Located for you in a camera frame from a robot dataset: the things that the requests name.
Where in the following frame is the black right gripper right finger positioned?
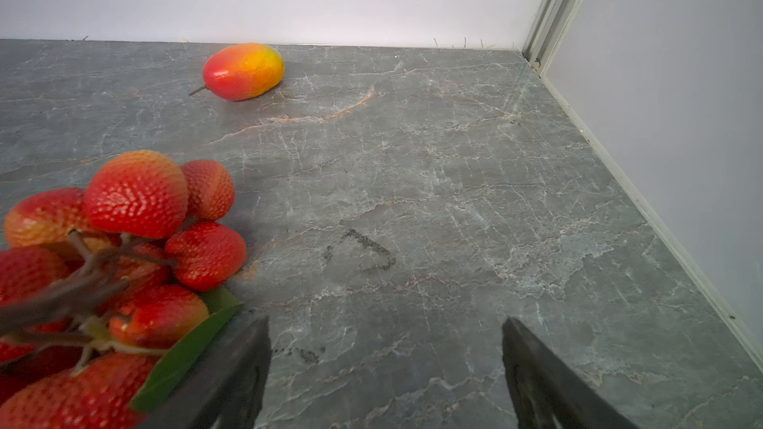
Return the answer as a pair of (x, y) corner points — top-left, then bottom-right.
(502, 317), (637, 429)

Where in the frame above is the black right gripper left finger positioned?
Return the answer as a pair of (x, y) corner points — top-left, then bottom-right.
(140, 315), (272, 429)

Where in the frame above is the red fake strawberry bunch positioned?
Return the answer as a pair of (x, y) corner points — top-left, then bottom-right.
(1, 150), (248, 428)

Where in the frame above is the red yellow fake mango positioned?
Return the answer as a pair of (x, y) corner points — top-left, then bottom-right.
(190, 43), (285, 101)

